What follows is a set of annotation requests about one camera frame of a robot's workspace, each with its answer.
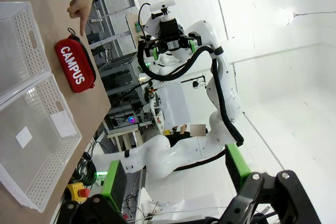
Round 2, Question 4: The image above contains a seated person in black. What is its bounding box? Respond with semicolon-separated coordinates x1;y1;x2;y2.
165;123;208;146

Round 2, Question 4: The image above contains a white cabinet box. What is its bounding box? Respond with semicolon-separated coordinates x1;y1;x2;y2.
157;81;190;127

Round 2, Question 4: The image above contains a light wooden stand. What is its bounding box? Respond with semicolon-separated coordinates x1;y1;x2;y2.
107;126;144;154

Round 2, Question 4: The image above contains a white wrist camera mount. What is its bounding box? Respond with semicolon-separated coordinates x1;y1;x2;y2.
151;0;176;19

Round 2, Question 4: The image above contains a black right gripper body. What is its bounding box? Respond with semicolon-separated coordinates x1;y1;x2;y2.
159;18;184;51

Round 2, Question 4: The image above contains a white perforated plastic basket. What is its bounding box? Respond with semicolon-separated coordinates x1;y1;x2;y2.
0;73;83;214
0;1;52;96

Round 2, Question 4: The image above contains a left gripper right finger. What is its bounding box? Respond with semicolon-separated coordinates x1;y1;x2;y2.
204;142;322;224

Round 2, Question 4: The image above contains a red Campus zipper pouch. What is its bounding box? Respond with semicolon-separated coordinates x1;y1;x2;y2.
54;27;97;94

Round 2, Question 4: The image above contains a round ceiling lamp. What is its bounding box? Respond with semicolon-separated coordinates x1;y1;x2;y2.
274;7;295;27

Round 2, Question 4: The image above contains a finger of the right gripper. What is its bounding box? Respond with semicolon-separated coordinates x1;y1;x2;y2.
143;39;165;61
181;31;202;54

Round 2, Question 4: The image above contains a black coiled cable bundle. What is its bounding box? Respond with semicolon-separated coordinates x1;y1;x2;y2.
76;152;97;185

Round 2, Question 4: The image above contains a grey metal equipment rack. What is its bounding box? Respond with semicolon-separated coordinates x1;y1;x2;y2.
99;53;148;130

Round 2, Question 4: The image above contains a person's left hand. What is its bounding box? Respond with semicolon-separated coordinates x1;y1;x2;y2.
67;0;95;37

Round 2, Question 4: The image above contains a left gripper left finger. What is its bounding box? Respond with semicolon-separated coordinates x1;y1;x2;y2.
59;160;128;224

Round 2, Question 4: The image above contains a yellow emergency stop button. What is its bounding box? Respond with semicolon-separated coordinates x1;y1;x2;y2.
67;182;90;204

